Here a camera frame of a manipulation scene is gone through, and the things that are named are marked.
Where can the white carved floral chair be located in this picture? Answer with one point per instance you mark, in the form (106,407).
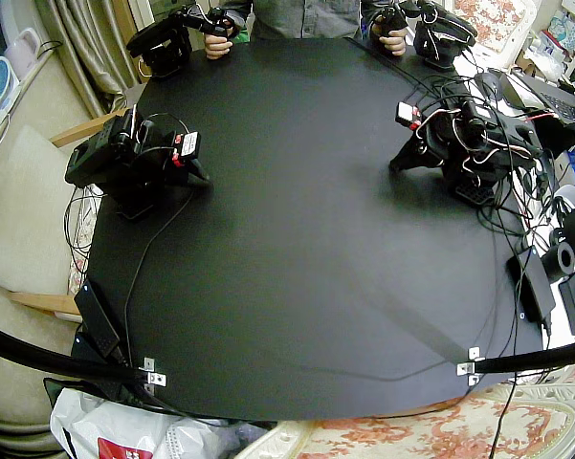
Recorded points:
(495,21)

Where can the long curved black pole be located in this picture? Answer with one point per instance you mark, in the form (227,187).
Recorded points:
(33,351)

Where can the short curved black pole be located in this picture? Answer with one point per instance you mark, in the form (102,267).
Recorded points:
(536,359)

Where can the black laptop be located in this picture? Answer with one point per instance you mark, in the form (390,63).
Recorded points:
(552,102)

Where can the person right hand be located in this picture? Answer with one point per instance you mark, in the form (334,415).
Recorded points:
(217,47)

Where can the beige curtain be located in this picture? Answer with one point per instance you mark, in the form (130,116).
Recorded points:
(91,52)

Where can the wooden chair beige cushion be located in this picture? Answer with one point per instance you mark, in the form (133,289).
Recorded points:
(24,205)

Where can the black power adapter box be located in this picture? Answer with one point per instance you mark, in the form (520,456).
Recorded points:
(98,320)
(533,284)

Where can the white pink humidifier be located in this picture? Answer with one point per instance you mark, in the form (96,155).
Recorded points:
(23,50)

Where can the white plastic bag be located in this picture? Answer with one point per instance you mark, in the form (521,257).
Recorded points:
(124,425)

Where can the person grey shirt torso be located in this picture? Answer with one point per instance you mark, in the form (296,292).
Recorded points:
(306,16)

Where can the black leader arm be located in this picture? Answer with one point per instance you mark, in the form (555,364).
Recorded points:
(440,36)
(160,43)

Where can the black computer mouse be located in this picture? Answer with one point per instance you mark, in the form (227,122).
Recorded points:
(489,83)

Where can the person left hand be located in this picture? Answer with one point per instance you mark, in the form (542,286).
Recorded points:
(393,43)

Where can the metal pole bracket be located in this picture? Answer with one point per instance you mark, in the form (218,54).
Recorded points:
(154,373)
(470,365)

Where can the floral rug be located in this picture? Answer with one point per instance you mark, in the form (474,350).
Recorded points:
(435,425)

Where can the black tape roll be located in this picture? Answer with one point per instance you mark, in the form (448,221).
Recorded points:
(560,260)

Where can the black follower arm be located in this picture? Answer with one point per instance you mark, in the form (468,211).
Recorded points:
(483,160)
(103,160)

